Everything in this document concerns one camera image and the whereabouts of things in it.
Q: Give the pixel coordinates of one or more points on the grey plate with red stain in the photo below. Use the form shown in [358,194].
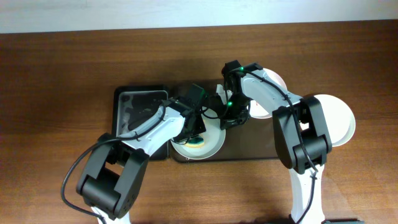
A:
[213,139]

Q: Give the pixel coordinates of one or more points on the pink plate with red stain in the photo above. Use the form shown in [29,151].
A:
[265,98]

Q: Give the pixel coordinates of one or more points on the large brown serving tray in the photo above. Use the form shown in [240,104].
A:
[251,141]

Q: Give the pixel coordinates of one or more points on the black small water tray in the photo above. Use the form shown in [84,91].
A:
[133,105]

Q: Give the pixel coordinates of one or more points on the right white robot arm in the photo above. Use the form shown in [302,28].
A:
[301,137]

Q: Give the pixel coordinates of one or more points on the green yellow sponge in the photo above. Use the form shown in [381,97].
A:
[195,142]

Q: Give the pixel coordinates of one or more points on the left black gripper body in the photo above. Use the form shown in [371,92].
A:
[193,130]

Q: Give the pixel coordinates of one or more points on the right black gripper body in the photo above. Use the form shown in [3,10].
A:
[233,121]

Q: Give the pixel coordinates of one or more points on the cream plate with red stain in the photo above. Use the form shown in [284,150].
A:
[339,119]

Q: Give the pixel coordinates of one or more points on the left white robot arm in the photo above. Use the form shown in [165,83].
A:
[113,175]

